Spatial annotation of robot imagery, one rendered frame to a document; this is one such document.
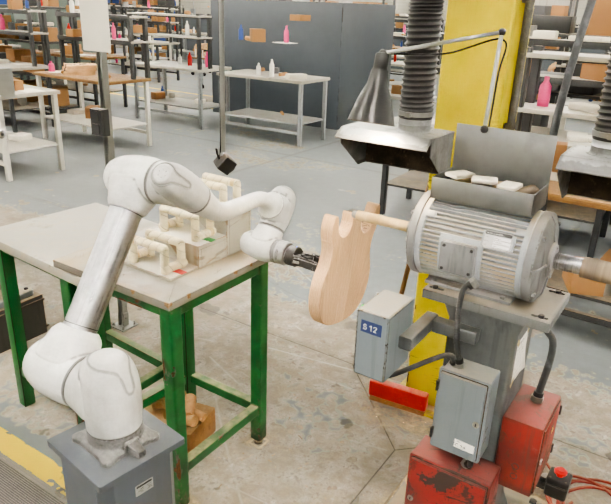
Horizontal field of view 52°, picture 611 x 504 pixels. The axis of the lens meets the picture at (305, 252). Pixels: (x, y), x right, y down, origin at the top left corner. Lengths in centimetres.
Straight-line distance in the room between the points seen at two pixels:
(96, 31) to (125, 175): 169
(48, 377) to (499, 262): 127
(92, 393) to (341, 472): 140
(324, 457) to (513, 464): 112
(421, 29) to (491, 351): 92
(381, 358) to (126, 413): 70
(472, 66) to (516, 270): 120
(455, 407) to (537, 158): 73
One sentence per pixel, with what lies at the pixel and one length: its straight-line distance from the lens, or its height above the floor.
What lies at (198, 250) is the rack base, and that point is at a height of 101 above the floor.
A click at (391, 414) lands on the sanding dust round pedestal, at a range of 321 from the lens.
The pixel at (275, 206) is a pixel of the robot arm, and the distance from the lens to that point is 227.
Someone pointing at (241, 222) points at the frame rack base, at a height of 105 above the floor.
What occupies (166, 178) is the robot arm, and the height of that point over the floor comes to 140.
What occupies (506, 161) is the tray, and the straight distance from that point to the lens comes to 186.
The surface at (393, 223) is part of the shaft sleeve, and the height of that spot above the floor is 126.
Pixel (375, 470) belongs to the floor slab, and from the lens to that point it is 288.
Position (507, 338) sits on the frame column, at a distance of 182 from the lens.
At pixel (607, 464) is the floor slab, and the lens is 324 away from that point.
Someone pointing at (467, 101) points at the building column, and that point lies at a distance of 273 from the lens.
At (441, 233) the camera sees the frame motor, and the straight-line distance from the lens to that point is 176.
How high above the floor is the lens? 187
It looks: 22 degrees down
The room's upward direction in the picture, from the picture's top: 2 degrees clockwise
